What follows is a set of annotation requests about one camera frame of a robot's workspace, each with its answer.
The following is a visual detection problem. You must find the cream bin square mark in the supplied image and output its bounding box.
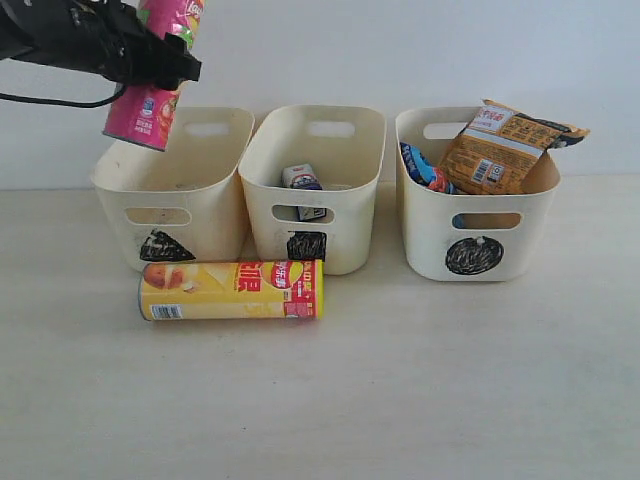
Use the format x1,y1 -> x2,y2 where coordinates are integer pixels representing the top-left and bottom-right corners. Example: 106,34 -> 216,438
238,105 -> 387,275

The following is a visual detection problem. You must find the small white blue packet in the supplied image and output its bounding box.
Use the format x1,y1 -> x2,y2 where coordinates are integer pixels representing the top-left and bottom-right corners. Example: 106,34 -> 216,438
281,163 -> 327,222

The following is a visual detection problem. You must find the orange noodle packet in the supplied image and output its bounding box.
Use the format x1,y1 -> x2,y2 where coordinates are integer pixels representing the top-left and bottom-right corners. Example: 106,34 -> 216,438
439,99 -> 590,195

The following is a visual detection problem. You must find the black cable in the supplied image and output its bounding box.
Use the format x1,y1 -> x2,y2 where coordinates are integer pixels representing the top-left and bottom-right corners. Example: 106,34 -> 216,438
0,82 -> 126,109

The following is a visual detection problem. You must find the cream bin circle mark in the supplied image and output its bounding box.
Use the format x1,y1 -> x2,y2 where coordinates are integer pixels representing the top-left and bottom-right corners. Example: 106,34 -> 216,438
395,100 -> 586,282

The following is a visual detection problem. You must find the pink Lays chips can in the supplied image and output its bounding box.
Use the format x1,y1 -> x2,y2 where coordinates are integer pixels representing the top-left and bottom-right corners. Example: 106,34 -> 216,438
103,0 -> 206,151

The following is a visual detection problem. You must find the blue noodle packet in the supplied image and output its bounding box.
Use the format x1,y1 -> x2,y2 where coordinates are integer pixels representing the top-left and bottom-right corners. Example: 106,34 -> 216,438
398,141 -> 501,231

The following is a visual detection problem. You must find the yellow Lays chips can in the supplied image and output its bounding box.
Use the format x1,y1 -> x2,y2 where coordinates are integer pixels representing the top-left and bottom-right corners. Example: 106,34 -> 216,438
138,260 -> 324,321

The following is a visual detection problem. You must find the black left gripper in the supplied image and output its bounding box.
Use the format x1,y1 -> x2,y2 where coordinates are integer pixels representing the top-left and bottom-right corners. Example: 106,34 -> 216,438
49,1 -> 202,90

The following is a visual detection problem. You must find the cream bin triangle mark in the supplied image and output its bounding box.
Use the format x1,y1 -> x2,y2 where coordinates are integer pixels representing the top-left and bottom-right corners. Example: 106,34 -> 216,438
89,105 -> 256,274

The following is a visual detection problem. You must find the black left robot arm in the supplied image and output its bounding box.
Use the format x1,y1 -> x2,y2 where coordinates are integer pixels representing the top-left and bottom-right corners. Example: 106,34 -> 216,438
1,0 -> 201,91

